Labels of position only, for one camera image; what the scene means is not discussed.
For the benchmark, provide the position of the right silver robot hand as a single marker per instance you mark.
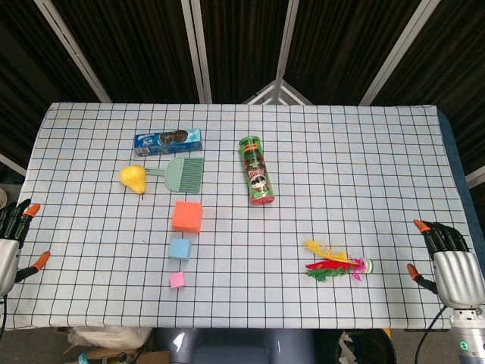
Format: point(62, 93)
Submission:
point(458, 277)

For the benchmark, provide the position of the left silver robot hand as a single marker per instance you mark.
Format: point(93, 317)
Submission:
point(9, 261)

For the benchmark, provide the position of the pink foam cube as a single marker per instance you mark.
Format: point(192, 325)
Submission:
point(177, 280)

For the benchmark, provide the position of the blue foam cube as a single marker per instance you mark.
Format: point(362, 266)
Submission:
point(180, 249)

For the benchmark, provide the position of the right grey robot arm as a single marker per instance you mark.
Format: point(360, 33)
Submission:
point(470, 341)

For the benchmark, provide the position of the black bin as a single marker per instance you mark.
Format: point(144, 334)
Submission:
point(371, 349)

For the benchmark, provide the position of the clear plastic bag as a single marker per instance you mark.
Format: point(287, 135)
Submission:
point(113, 337)

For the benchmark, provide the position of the colourful feather shuttlecock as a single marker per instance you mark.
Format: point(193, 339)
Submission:
point(329, 264)

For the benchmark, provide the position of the yellow plastic pear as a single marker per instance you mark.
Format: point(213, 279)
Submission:
point(132, 177)

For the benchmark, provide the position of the white checkered tablecloth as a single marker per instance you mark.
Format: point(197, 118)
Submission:
point(341, 170)

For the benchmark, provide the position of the orange foam cube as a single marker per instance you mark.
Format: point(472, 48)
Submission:
point(186, 216)

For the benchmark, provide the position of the blue cookie box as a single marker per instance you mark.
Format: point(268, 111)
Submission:
point(151, 146)

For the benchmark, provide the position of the green plastic comb brush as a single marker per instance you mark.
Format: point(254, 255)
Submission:
point(185, 176)

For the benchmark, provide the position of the green chips can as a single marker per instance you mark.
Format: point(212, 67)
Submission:
point(257, 174)

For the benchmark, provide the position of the grey robot torso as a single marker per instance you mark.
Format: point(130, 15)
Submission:
point(235, 349)

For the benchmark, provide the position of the white triangular partition foot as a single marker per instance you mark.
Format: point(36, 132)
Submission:
point(259, 95)

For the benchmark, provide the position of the white double partition post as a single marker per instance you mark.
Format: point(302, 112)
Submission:
point(203, 87)

